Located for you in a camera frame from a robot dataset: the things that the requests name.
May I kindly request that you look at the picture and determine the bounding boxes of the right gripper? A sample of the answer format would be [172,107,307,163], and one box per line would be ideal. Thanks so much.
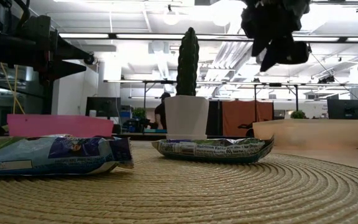
[241,0,311,73]

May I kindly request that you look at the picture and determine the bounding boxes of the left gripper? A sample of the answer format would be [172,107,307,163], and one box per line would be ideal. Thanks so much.
[37,15,94,88]

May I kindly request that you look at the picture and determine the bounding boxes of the blue purple granola bar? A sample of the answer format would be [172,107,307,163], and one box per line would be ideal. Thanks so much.
[0,135,135,177]

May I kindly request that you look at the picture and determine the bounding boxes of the dark green granola bar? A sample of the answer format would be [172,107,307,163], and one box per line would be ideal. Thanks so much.
[151,136,275,165]

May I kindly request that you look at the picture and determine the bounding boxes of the black computer monitor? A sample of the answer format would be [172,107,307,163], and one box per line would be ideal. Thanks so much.
[327,99,358,121]
[85,96,121,119]

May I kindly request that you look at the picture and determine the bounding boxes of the black hanging spotlight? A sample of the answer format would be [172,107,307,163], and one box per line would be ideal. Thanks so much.
[318,75,336,84]

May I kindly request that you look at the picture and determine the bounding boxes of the pink plastic bin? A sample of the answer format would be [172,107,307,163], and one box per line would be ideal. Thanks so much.
[6,113,114,139]

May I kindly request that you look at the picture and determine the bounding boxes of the green potted plant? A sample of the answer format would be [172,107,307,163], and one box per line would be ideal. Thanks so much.
[132,107,147,121]
[290,110,308,120]

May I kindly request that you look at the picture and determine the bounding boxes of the orange curtain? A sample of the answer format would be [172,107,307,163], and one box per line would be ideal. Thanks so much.
[222,100,275,138]

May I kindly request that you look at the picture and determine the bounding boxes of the long overhead light bar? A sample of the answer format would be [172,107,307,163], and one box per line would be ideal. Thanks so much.
[57,32,358,44]

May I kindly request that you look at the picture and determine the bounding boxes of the green cactus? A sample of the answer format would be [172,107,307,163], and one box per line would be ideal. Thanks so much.
[175,27,200,96]

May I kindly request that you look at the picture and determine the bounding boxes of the black curtain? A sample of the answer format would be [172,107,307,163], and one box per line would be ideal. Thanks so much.
[208,100,223,136]

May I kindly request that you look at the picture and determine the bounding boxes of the orange plastic bin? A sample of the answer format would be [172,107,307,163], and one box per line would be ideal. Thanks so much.
[252,118,358,150]

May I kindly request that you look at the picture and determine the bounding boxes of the round ceiling lamp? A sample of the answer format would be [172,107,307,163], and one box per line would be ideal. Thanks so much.
[162,11,180,26]

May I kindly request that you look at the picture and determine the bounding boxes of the person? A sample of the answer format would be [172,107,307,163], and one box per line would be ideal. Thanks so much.
[154,91,171,130]

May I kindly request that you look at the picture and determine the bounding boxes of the white hexagonal plant pot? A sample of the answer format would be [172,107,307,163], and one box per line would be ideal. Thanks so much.
[163,95,210,141]

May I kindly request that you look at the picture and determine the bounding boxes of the round woven placemat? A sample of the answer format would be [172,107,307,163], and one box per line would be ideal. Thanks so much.
[0,139,358,224]

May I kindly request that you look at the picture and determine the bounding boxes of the yellow hanging cord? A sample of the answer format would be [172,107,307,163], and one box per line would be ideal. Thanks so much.
[0,62,26,114]
[12,65,19,114]

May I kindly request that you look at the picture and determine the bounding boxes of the background metal rig frame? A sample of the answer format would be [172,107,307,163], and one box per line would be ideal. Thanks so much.
[104,79,301,122]

